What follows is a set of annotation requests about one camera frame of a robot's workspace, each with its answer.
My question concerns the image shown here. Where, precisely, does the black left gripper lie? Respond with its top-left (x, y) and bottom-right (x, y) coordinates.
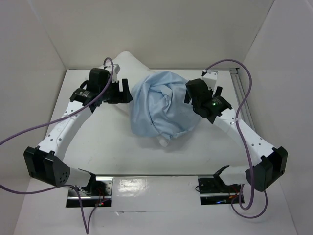
top-left (100, 79), bottom-right (133, 104)

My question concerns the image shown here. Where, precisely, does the light blue pillowcase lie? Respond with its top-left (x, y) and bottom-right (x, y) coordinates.
top-left (130, 71), bottom-right (200, 141)

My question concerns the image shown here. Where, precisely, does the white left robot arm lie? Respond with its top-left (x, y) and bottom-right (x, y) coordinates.
top-left (23, 64), bottom-right (133, 195)

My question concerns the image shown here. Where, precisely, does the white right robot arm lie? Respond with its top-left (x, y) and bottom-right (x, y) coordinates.
top-left (184, 79), bottom-right (288, 192)

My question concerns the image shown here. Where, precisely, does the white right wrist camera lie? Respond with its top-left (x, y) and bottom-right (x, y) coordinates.
top-left (201, 70), bottom-right (218, 90)

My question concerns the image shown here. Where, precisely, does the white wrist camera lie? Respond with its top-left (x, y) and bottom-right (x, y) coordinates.
top-left (103, 64), bottom-right (120, 83)
top-left (201, 70), bottom-right (218, 90)

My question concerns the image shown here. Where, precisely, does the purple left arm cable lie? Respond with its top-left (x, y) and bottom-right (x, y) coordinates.
top-left (0, 57), bottom-right (116, 235)

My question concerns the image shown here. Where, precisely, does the aluminium frame rail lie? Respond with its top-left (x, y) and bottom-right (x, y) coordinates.
top-left (230, 68), bottom-right (255, 131)

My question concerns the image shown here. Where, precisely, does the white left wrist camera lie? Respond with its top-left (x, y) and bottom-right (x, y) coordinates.
top-left (103, 64), bottom-right (120, 83)

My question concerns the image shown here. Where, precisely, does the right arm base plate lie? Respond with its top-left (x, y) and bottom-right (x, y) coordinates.
top-left (195, 176), bottom-right (241, 206)

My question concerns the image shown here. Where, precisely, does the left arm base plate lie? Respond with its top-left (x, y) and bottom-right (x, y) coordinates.
top-left (66, 175), bottom-right (114, 208)

